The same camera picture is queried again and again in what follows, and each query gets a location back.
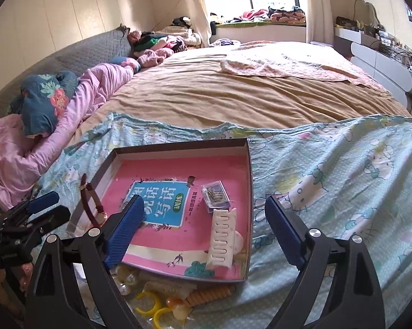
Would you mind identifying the wavy edged mirror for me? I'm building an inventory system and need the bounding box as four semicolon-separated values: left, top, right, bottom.
354;0;378;24

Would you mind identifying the cluster of cosmetic containers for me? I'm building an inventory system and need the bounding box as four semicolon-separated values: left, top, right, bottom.
334;15;412;69

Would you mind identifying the small blue floral pillow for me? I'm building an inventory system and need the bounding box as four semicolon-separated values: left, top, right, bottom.
110;56;141;72

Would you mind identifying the pile of clothes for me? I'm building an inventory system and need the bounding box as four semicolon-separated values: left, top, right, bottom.
128;15;203;59

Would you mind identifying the orange spiral hair clip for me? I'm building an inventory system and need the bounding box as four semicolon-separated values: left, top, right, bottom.
166;286;234;321

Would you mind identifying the white dresser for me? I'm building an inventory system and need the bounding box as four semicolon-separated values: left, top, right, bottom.
333;25;412;127

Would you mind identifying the heap of clothes and blankets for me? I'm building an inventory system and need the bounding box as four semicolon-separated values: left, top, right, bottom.
211;5;307;24

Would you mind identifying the large pearl hair tie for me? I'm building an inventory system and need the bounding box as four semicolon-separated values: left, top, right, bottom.
117;271;139;297

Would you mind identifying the pink checked blanket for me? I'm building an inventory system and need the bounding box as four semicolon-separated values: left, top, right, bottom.
220;43;390;93

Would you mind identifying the small clear jewelry case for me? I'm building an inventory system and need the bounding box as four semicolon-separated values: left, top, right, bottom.
201;180;231;209

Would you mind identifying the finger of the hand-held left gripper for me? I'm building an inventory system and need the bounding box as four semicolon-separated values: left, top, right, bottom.
7;191;60;225
0;206;71;240

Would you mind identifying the yellow plastic ring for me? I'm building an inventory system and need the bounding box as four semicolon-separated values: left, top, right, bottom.
135;291;162;314
153;308;174;326

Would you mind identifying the pink quilt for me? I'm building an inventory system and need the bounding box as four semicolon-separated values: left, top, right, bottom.
0;62;138;211

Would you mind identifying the tan bedsheet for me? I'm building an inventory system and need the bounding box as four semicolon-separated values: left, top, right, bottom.
69;41;412;144

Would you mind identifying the white comb hair clip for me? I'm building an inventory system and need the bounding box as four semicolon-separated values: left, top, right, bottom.
206;207;239;270

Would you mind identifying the cream curtain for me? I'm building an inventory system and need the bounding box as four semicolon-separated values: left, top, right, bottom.
176;0;213;47
304;0;333;43

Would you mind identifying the pink plush toy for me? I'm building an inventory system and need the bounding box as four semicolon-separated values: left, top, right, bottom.
137;48;175;68

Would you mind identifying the large blue floral pillow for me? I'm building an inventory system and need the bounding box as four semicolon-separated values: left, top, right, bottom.
9;71;79;137

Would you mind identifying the brown headband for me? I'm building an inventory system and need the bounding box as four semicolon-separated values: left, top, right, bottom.
80;174;108;227

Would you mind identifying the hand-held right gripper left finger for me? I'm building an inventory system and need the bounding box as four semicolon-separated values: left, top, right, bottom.
25;195;148;329

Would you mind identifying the white window seat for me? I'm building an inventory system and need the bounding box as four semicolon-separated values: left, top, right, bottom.
213;21;307;43

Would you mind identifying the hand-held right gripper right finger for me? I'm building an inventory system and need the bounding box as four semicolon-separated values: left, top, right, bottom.
264;195;386;329

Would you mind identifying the cartoon cat print blanket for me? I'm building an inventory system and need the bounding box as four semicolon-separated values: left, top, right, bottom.
38;111;412;329

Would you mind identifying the grey quilted headboard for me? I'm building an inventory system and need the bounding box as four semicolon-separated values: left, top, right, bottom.
0;27;134;124

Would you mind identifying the pink-lined cardboard box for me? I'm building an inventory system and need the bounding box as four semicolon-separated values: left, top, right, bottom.
69;138;254;283

